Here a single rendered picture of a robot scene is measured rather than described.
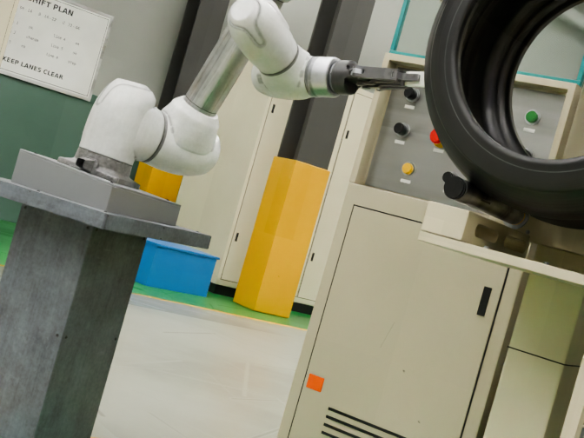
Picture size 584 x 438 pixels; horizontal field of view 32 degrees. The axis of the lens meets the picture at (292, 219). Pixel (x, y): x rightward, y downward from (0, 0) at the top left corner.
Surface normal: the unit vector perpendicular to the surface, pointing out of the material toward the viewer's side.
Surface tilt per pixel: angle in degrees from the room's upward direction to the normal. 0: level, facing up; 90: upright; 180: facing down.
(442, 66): 93
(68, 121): 90
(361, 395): 90
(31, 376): 90
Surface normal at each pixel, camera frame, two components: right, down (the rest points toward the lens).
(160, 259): 0.68, 0.19
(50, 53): 0.52, 0.15
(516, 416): -0.52, -0.15
